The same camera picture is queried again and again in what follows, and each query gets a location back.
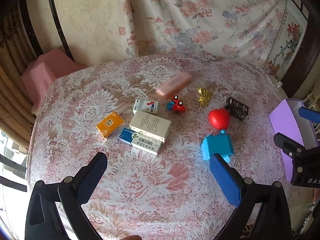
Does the red ball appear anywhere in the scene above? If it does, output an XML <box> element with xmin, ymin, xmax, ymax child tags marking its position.
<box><xmin>209</xmin><ymin>108</ymin><xmax>232</xmax><ymax>130</ymax></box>

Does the pink covered stool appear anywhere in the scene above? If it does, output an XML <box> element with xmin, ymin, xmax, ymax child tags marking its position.
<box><xmin>21</xmin><ymin>49</ymin><xmax>87</xmax><ymax>115</ymax></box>

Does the pink case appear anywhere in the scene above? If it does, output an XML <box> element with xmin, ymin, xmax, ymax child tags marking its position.
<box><xmin>155</xmin><ymin>71</ymin><xmax>192</xmax><ymax>98</ymax></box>

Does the gold ornament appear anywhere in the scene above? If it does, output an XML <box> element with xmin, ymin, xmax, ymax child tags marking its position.
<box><xmin>197</xmin><ymin>87</ymin><xmax>213</xmax><ymax>108</ymax></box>

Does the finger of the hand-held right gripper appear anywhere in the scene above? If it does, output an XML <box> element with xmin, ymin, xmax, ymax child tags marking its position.
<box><xmin>273</xmin><ymin>133</ymin><xmax>305</xmax><ymax>158</ymax></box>
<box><xmin>299</xmin><ymin>107</ymin><xmax>320</xmax><ymax>124</ymax></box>

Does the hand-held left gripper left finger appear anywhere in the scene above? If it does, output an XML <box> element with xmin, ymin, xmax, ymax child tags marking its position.
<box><xmin>25</xmin><ymin>152</ymin><xmax>108</xmax><ymax>240</ymax></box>

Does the purple box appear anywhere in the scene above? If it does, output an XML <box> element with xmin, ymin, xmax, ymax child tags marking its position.
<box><xmin>269</xmin><ymin>99</ymin><xmax>320</xmax><ymax>178</ymax></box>

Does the red toy car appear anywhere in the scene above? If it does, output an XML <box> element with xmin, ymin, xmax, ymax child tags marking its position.
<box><xmin>166</xmin><ymin>95</ymin><xmax>187</xmax><ymax>113</ymax></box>

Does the orange box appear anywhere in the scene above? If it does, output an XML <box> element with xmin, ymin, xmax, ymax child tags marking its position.
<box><xmin>96</xmin><ymin>111</ymin><xmax>125</xmax><ymax>140</ymax></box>

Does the flower and bird painting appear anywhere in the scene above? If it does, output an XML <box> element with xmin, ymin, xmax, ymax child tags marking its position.
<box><xmin>265</xmin><ymin>0</ymin><xmax>309</xmax><ymax>80</ymax></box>

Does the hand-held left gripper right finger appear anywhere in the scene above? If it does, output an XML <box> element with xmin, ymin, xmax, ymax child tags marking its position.
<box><xmin>209</xmin><ymin>153</ymin><xmax>298</xmax><ymax>240</ymax></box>

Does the dark wooden door frame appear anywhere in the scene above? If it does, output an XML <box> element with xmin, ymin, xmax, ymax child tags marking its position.
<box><xmin>287</xmin><ymin>12</ymin><xmax>320</xmax><ymax>100</ymax></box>

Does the patterned brown curtain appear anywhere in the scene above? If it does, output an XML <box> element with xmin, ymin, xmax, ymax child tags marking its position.
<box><xmin>0</xmin><ymin>5</ymin><xmax>35</xmax><ymax>150</ymax></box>

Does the white medicine box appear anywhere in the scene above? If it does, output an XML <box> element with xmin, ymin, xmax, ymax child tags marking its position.
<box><xmin>132</xmin><ymin>99</ymin><xmax>160</xmax><ymax>116</ymax></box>

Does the blue plastic toy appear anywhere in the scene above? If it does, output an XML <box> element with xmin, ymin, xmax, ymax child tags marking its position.
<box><xmin>201</xmin><ymin>129</ymin><xmax>234</xmax><ymax>162</ymax></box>

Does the pink lace tablecloth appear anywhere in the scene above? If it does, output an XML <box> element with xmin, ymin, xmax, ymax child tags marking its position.
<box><xmin>27</xmin><ymin>56</ymin><xmax>300</xmax><ymax>240</ymax></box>

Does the black box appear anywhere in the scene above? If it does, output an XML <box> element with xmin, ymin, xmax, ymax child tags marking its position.
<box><xmin>224</xmin><ymin>96</ymin><xmax>249</xmax><ymax>121</ymax></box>

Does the beige box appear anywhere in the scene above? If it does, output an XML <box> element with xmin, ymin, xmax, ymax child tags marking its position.
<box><xmin>129</xmin><ymin>111</ymin><xmax>172</xmax><ymax>143</ymax></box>

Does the blue and white box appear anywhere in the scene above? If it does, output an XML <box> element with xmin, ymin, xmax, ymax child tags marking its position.
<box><xmin>118</xmin><ymin>127</ymin><xmax>162</xmax><ymax>157</ymax></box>

